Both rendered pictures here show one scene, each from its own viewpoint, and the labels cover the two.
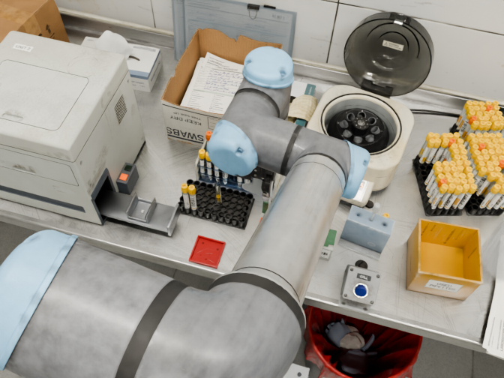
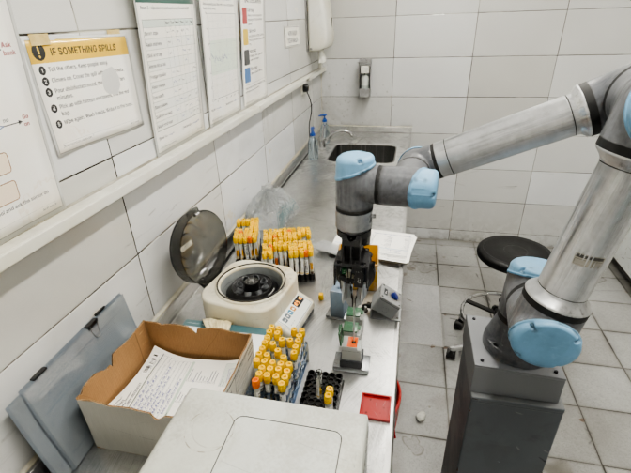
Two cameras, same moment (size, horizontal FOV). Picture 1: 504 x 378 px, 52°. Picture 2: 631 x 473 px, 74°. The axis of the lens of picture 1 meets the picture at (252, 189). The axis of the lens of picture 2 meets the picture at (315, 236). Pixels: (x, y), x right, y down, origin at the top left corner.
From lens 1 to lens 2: 1.04 m
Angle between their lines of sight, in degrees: 67
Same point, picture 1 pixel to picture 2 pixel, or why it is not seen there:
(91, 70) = (220, 417)
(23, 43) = not seen: outside the picture
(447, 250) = not seen: hidden behind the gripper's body
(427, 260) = not seen: hidden behind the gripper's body
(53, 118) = (318, 443)
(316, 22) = (133, 286)
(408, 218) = (318, 288)
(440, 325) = (396, 279)
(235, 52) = (117, 376)
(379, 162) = (290, 274)
